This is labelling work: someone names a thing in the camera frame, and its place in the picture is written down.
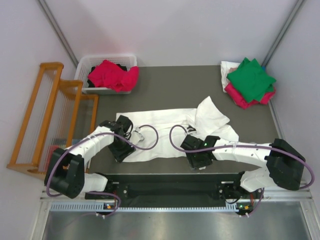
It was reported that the folded pink t-shirt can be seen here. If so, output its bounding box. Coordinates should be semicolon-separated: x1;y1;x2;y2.
224;83;276;110

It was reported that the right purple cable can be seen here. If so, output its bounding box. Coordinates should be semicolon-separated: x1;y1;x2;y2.
169;124;316;218

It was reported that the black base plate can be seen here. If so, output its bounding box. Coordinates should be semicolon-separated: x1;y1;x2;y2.
84;173;265;208

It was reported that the white slotted cable duct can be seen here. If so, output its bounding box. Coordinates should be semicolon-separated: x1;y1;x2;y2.
50;202;250;213

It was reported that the folded white t-shirt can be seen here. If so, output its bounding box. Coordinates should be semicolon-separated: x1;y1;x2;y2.
220;61;240;93

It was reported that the wooden rack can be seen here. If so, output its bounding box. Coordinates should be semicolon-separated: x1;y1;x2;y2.
7;62;99;181

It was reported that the purple cable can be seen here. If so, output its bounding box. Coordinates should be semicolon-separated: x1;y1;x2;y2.
169;124;316;218
46;124;159;218

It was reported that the white plastic laundry basket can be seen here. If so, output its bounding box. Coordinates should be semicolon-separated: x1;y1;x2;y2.
74;54;140;95

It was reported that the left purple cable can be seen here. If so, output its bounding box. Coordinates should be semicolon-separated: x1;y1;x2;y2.
46;124;159;218

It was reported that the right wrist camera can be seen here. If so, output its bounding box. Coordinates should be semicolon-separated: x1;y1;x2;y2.
186;125;197;135

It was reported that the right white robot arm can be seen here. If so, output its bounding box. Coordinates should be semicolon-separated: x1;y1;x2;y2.
180;135;306;198

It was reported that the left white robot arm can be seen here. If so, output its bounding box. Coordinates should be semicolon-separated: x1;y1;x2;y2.
44;115;136;199

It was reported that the pink t-shirt in basket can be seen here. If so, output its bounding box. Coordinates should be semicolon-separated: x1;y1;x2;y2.
87;60;140;93

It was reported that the white t-shirt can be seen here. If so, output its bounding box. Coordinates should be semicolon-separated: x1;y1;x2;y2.
115;95;240;163
220;61;240;93

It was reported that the folded green t-shirt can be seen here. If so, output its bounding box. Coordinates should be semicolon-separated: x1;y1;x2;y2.
227;57;276;103

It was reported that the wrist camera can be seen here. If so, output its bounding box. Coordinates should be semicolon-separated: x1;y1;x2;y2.
130;127;145;145
186;125;197;135

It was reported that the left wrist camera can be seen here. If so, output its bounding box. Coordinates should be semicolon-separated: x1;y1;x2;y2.
130;127;145;145

